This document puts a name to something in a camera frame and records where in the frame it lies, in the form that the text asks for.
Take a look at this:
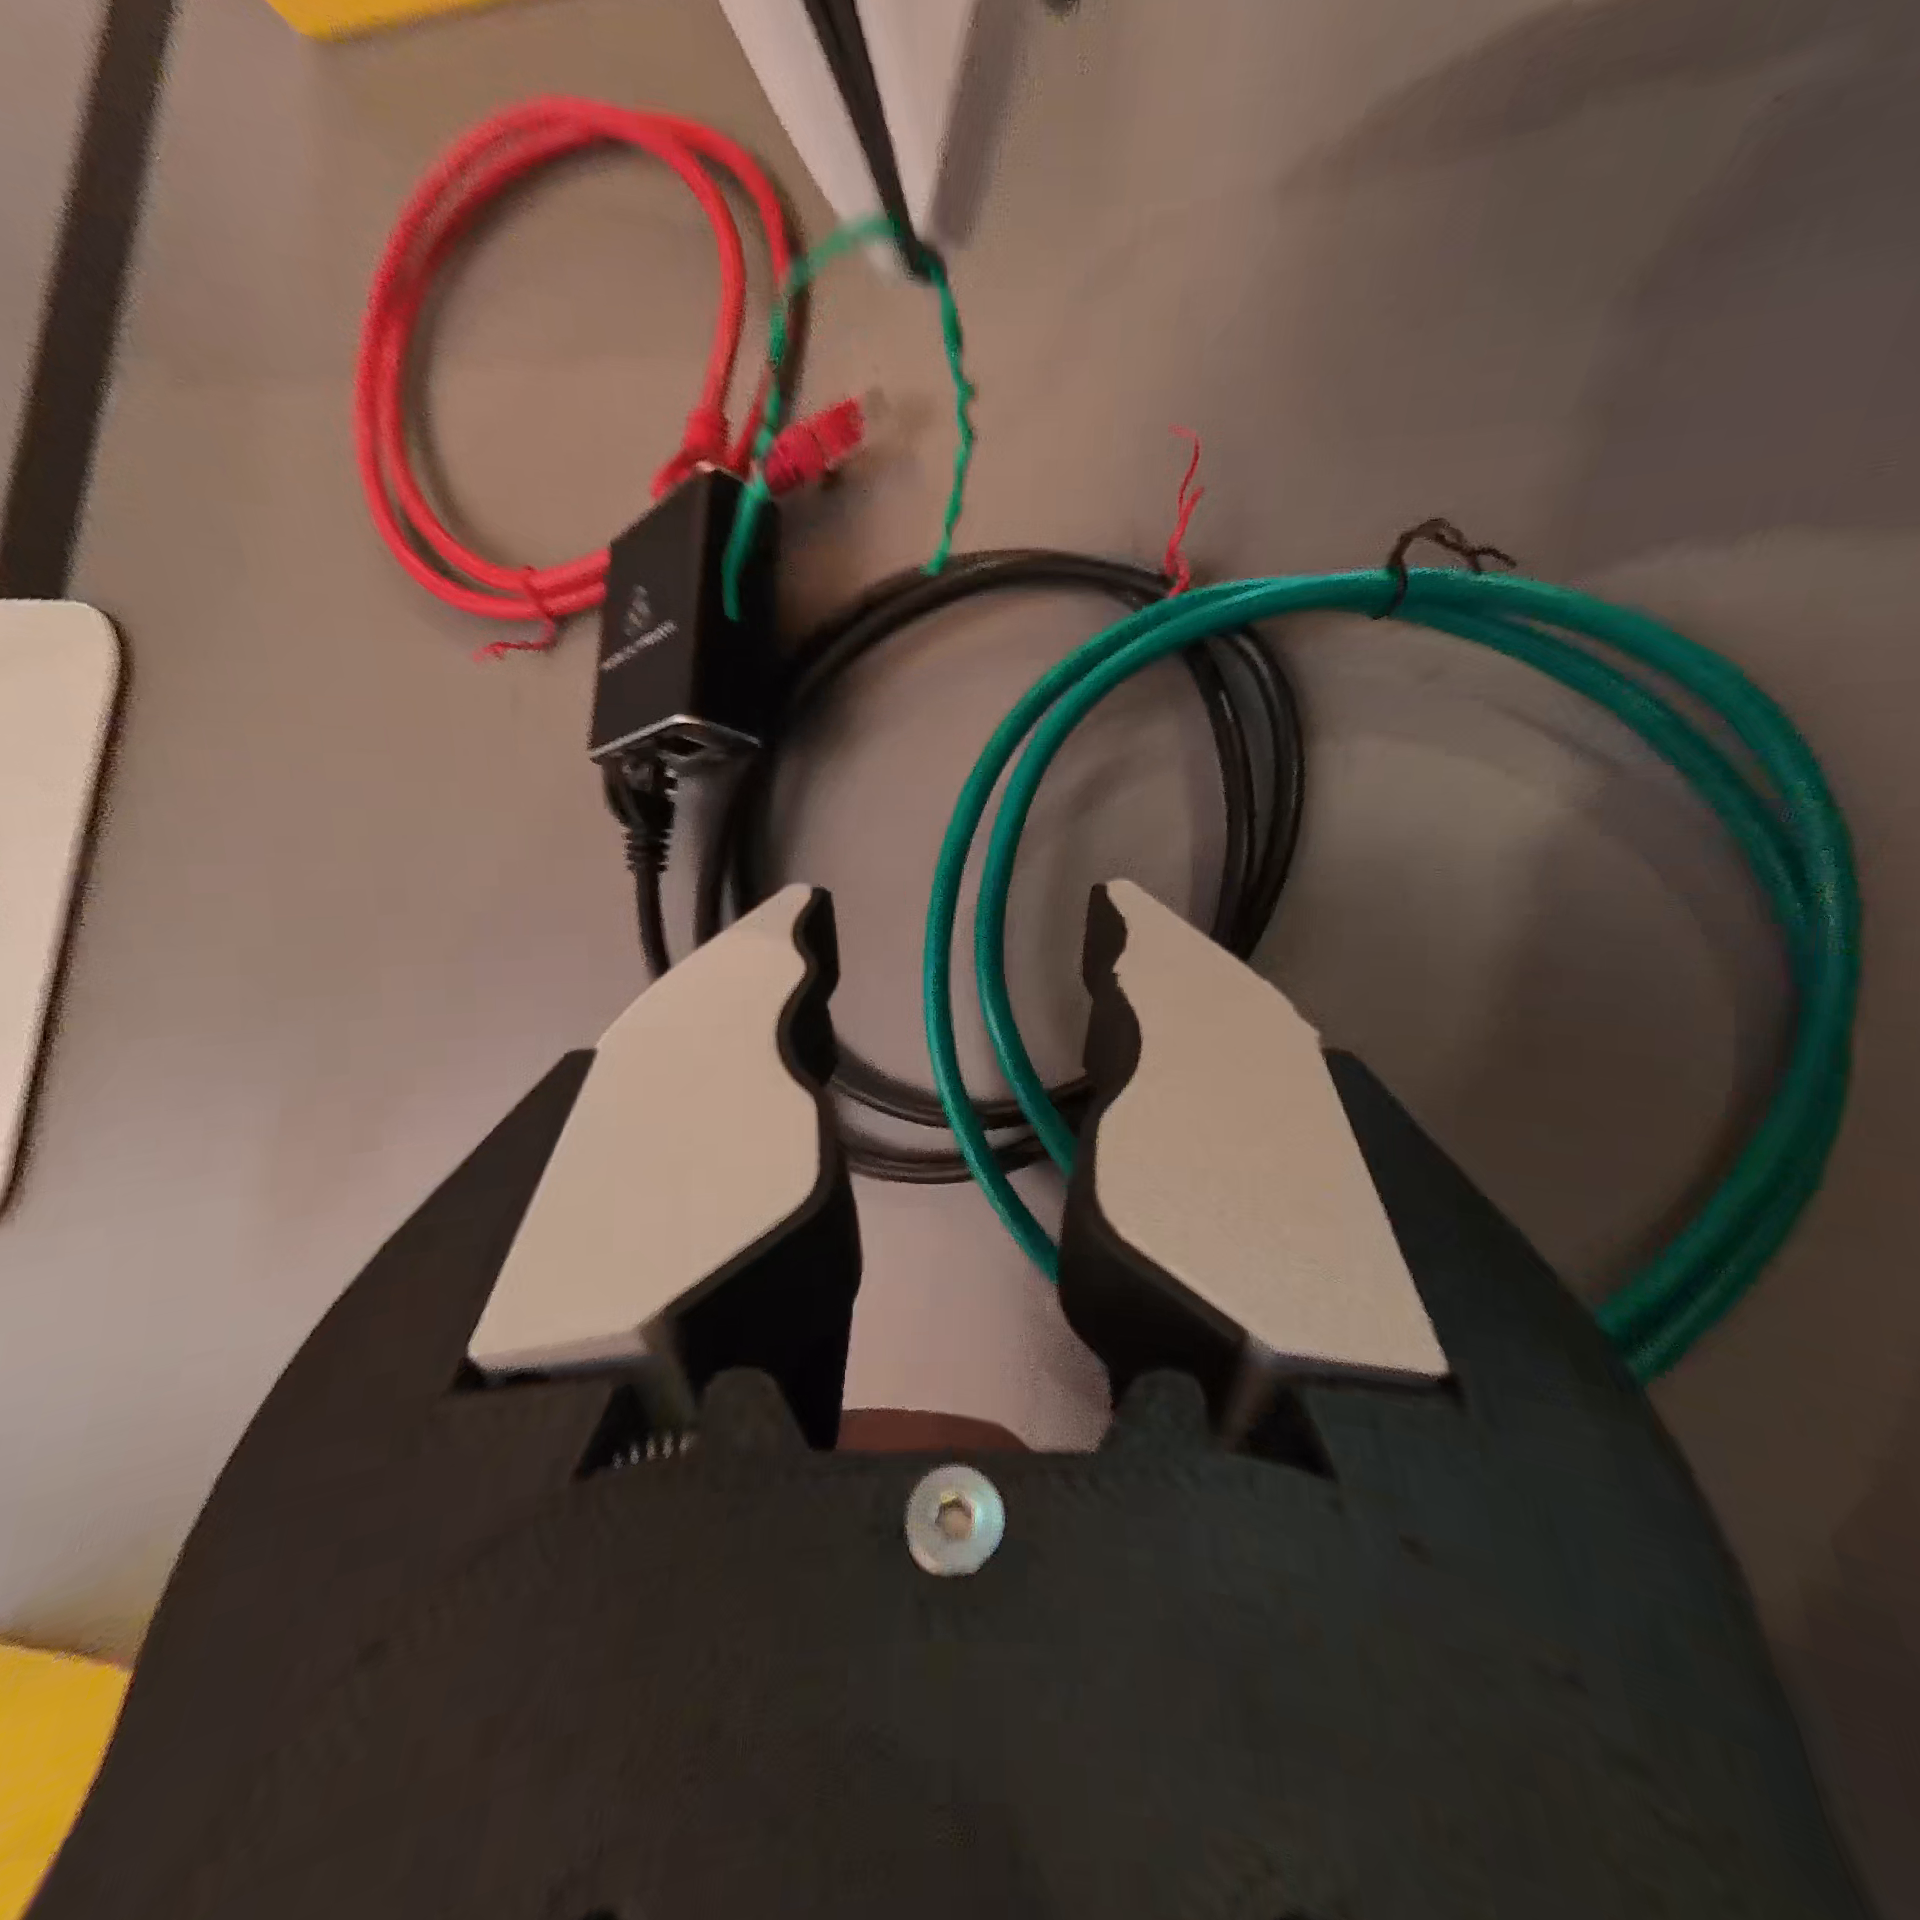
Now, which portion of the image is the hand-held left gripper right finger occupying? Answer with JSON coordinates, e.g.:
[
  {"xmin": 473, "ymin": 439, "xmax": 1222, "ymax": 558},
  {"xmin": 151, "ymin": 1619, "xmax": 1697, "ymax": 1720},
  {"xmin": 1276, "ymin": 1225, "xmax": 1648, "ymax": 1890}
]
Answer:
[{"xmin": 1056, "ymin": 878, "xmax": 1455, "ymax": 1448}]

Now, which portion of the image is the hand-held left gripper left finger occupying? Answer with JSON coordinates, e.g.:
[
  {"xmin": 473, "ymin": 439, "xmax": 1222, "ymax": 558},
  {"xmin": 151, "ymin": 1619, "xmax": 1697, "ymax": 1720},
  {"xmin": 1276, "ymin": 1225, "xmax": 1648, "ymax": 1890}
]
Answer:
[{"xmin": 466, "ymin": 880, "xmax": 868, "ymax": 1454}]

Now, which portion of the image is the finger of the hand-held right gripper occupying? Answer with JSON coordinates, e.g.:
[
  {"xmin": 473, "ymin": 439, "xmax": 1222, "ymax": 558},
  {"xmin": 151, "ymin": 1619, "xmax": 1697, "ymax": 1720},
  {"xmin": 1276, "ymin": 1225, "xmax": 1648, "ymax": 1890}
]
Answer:
[
  {"xmin": 721, "ymin": 0, "xmax": 942, "ymax": 280},
  {"xmin": 929, "ymin": 0, "xmax": 1063, "ymax": 252}
]

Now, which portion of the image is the green twist tie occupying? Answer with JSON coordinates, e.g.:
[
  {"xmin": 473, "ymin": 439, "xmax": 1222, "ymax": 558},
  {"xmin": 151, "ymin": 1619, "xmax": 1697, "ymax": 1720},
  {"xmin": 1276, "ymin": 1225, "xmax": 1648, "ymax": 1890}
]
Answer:
[{"xmin": 721, "ymin": 217, "xmax": 978, "ymax": 618}]

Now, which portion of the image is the green ethernet cable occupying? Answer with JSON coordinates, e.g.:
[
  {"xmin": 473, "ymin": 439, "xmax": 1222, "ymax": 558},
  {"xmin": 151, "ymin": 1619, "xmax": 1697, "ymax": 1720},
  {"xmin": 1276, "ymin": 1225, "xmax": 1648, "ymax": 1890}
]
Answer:
[{"xmin": 926, "ymin": 566, "xmax": 1867, "ymax": 1385}]

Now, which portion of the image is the black ethernet splitter box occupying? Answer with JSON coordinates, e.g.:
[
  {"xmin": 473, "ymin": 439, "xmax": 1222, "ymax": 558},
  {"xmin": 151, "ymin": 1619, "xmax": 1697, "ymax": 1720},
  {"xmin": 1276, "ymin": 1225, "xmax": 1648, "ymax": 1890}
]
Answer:
[{"xmin": 588, "ymin": 469, "xmax": 786, "ymax": 769}]

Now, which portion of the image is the black twist tie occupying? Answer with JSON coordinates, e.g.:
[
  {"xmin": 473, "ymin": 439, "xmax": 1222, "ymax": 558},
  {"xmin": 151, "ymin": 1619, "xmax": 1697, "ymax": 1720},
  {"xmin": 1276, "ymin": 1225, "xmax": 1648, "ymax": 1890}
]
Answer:
[{"xmin": 1386, "ymin": 516, "xmax": 1520, "ymax": 618}]

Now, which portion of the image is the pale rounded board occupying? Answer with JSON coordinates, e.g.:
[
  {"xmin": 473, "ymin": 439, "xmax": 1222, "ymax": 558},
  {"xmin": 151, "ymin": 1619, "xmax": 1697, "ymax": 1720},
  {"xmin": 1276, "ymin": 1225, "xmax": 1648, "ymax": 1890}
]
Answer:
[{"xmin": 0, "ymin": 597, "xmax": 125, "ymax": 1217}]

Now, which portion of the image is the yellow flat object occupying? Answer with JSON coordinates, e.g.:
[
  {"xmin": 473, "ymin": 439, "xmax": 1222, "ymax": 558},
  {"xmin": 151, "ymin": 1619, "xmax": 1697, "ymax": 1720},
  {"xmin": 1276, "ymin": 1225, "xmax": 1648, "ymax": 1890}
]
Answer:
[{"xmin": 0, "ymin": 1640, "xmax": 133, "ymax": 1920}]

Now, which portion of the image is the black ethernet cable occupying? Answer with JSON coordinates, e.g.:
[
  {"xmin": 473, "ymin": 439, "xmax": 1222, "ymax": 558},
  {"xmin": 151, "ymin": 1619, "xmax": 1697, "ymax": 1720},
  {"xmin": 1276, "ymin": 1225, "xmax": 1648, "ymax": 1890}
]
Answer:
[{"xmin": 607, "ymin": 550, "xmax": 1306, "ymax": 1185}]

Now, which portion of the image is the red ethernet cable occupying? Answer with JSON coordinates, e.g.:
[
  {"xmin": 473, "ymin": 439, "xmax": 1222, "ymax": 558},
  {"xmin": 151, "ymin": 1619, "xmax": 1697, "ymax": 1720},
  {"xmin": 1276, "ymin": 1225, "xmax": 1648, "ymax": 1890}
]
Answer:
[{"xmin": 351, "ymin": 96, "xmax": 877, "ymax": 618}]

